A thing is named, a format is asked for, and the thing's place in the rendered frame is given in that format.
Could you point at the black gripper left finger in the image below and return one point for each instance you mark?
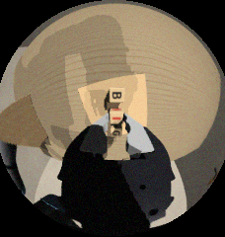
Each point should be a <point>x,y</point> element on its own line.
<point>86,145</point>

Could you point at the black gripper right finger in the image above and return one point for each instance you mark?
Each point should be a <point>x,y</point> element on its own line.
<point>140,140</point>

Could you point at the beige mat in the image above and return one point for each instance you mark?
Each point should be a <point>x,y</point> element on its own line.
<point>95,98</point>

